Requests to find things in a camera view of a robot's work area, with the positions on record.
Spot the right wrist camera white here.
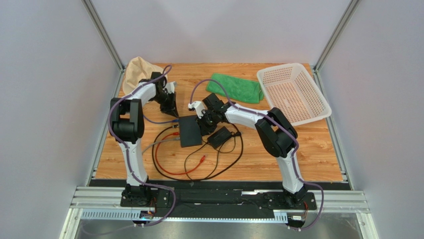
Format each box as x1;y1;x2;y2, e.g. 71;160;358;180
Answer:
188;101;206;119

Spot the aluminium frame rail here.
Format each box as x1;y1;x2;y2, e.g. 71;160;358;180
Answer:
62;180;378;239

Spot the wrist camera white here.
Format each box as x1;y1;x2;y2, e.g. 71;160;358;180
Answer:
165;81;177;94
188;101;206;119

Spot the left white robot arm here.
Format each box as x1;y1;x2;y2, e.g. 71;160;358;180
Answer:
107;71;179;205

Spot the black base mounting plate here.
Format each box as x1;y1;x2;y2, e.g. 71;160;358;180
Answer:
89;179;352;221

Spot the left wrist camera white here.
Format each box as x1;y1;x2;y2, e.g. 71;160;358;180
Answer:
165;81;177;94

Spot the thin black power cord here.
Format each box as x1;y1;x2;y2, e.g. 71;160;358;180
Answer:
184;125;242;181

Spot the black network switch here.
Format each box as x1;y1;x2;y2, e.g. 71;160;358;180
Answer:
179;115;203;148

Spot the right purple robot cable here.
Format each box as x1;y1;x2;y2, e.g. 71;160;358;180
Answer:
189;79;325;231

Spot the white plastic basket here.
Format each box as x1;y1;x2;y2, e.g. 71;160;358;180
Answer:
257;63;332;126

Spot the blue ethernet cable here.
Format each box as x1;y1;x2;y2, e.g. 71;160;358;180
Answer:
142;114;180;126

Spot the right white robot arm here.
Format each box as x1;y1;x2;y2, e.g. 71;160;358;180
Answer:
188;94;307;207

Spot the grey ethernet cable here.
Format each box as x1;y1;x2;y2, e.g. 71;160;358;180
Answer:
141;137;181;156

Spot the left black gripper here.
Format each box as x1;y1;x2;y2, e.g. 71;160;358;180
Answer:
152;92;180;118

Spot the green cloth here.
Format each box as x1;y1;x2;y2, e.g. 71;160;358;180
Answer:
211;73;264;104

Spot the black braided ethernet cable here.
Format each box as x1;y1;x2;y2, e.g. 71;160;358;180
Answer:
151;122;244;182

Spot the red ethernet cable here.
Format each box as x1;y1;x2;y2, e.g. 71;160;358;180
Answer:
154;132;207;177

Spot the black power adapter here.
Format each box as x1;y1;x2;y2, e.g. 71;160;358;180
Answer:
207;126;232;149

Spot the beige bucket hat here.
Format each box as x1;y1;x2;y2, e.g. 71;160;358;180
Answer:
122;56;164;95

